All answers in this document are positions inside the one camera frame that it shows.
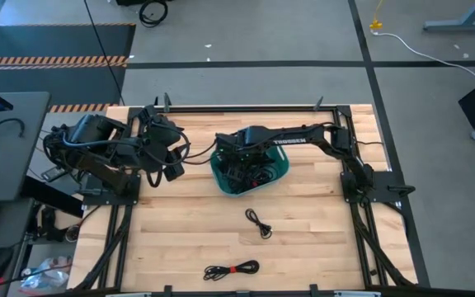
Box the black table frame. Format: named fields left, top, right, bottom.
left=70, top=93, right=431, bottom=297

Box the black hanging cable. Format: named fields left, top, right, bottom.
left=82, top=0, right=126, bottom=107

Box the teal plastic bin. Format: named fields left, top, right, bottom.
left=209, top=142, right=291, bottom=198

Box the clear plastic bag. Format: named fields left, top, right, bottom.
left=20, top=255, right=73, bottom=290

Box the yellow plug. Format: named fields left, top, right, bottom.
left=368, top=0, right=384, bottom=31

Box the grey metal table leg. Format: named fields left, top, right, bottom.
left=422, top=0, right=475, bottom=33

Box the large black cable ring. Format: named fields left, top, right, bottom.
left=138, top=0, right=169, bottom=29

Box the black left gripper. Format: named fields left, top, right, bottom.
left=138, top=105, right=186, bottom=182

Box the thin black cable bundle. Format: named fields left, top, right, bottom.
left=244, top=208, right=273, bottom=240

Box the short curved black cable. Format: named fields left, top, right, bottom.
left=0, top=117, right=26, bottom=139

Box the black mat with hazard stripes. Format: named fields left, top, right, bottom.
left=0, top=22, right=137, bottom=113

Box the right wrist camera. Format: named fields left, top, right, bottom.
left=237, top=125, right=263, bottom=145

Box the black cable with red strap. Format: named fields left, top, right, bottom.
left=202, top=259, right=261, bottom=282

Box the black power adapter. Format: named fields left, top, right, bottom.
left=40, top=166, right=68, bottom=183

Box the black cable with pale connector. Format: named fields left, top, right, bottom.
left=220, top=163, right=259, bottom=196

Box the long white cable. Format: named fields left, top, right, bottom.
left=371, top=31, right=475, bottom=86

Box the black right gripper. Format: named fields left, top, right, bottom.
left=214, top=135, right=259, bottom=182

